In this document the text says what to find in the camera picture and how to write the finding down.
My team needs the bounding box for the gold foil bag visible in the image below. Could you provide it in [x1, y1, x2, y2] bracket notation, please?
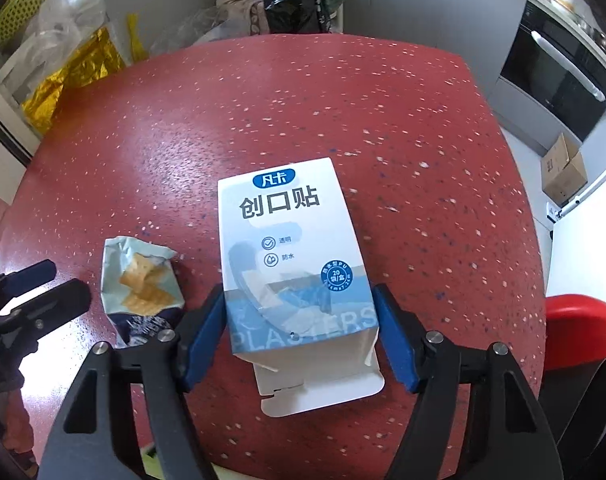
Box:
[22, 27, 127, 134]

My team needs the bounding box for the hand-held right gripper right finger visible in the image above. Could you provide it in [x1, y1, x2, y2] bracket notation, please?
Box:
[373, 284, 564, 480]

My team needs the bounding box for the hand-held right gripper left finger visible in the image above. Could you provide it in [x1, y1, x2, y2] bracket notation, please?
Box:
[48, 284, 227, 480]

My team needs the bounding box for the clear plastic bag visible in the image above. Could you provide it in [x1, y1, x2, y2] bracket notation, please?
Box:
[0, 0, 110, 97]

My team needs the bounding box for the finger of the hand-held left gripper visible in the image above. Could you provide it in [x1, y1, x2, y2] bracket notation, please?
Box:
[0, 259, 58, 309]
[13, 278, 93, 334]

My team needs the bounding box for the pale snack wrapper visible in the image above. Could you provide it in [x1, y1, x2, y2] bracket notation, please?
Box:
[101, 236, 187, 349]

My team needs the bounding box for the black built-in oven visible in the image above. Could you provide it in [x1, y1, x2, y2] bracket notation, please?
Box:
[499, 0, 606, 144]

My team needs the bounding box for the white refrigerator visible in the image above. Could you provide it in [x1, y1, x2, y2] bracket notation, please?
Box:
[547, 157, 606, 302]

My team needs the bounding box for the green plastic basket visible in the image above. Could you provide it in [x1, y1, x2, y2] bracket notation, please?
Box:
[0, 0, 82, 54]

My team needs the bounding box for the white and blue plaster box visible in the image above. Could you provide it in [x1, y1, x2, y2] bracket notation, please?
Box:
[217, 157, 386, 419]

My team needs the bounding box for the cardboard box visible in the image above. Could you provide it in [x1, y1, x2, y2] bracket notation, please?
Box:
[541, 132, 589, 206]

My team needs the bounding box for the red stool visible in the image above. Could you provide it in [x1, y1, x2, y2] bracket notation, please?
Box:
[545, 293, 606, 362]

